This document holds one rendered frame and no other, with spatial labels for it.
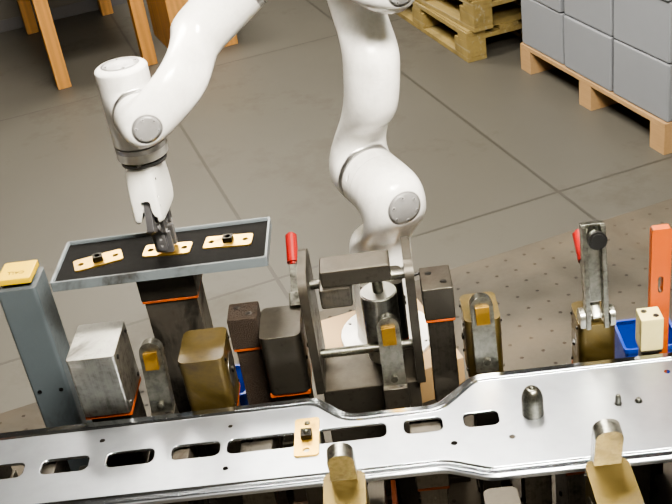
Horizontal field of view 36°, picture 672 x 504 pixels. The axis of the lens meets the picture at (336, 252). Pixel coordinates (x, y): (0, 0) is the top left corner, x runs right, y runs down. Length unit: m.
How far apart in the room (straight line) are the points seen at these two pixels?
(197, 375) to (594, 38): 3.40
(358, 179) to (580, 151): 2.76
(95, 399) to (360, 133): 0.66
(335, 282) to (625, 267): 1.01
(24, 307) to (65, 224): 2.77
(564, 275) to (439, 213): 1.76
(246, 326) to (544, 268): 0.96
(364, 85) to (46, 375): 0.77
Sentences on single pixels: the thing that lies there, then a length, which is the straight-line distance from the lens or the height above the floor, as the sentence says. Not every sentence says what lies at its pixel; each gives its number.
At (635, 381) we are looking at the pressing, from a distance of 1.63.
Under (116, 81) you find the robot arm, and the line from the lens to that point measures 1.62.
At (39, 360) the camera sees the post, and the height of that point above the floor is 0.99.
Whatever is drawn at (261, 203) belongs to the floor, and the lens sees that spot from 4.40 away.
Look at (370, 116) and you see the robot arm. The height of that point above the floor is 1.30.
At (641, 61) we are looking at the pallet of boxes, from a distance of 4.49.
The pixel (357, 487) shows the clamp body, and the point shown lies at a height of 1.05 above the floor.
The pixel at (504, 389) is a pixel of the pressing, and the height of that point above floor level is 1.00.
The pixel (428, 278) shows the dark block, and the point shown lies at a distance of 1.66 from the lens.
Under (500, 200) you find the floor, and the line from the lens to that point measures 4.18.
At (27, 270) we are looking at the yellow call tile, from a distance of 1.85.
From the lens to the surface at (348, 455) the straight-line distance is 1.39.
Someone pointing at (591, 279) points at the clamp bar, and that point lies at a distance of 1.63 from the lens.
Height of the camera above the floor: 2.02
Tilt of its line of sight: 31 degrees down
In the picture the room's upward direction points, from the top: 9 degrees counter-clockwise
